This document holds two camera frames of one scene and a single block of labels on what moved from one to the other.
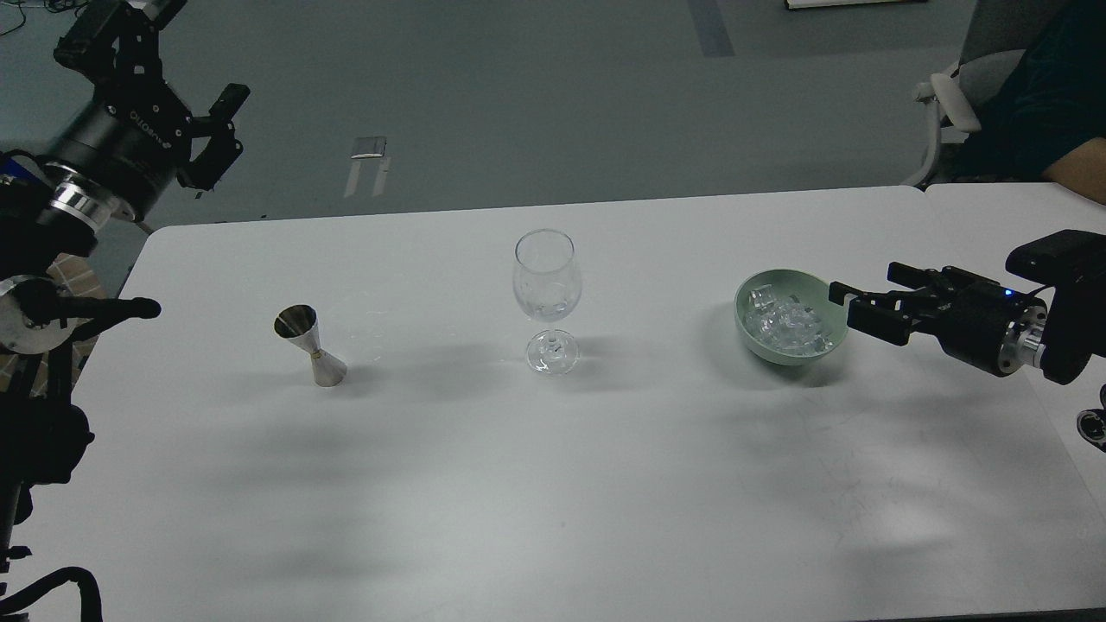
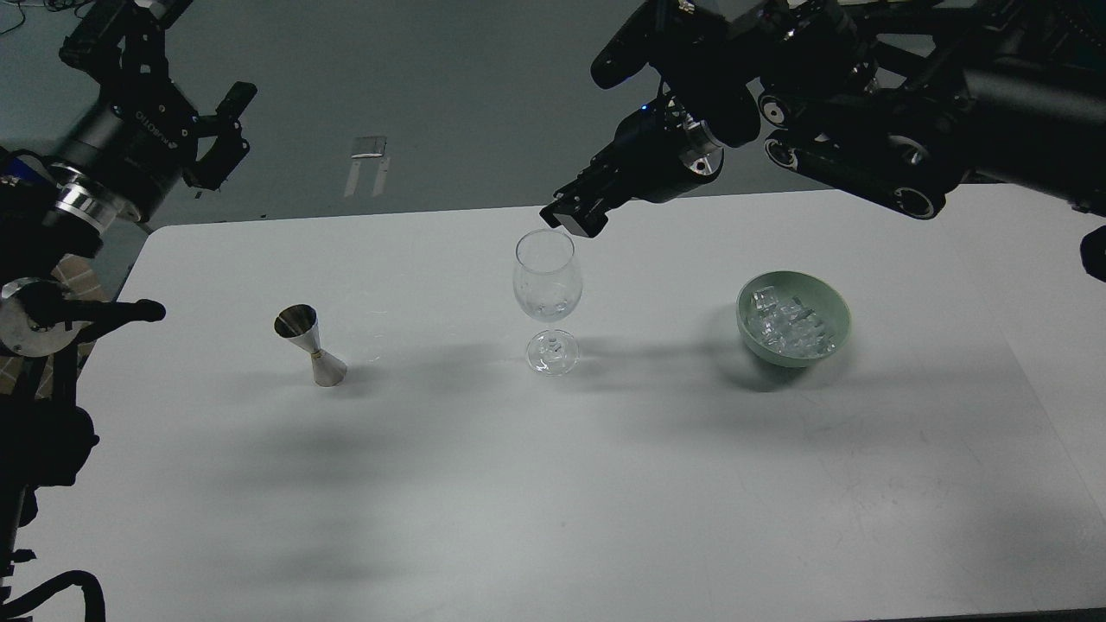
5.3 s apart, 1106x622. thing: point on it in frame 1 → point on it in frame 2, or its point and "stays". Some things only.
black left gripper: x=117 y=159 stays
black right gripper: x=988 y=325 → x=658 y=151
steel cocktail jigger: x=299 y=323 stays
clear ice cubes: x=785 y=324 stays
